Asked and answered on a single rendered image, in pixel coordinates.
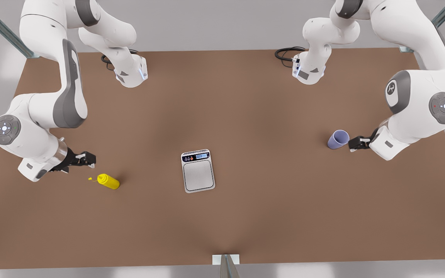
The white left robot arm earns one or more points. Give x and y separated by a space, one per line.
419 100

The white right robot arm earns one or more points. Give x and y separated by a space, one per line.
39 112

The lavender cup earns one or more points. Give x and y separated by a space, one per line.
337 139

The yellow sauce bottle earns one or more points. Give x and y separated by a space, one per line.
108 181

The silver digital kitchen scale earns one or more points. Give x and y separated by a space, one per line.
198 172

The silver frame post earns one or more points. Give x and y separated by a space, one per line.
227 266
2 29
444 13

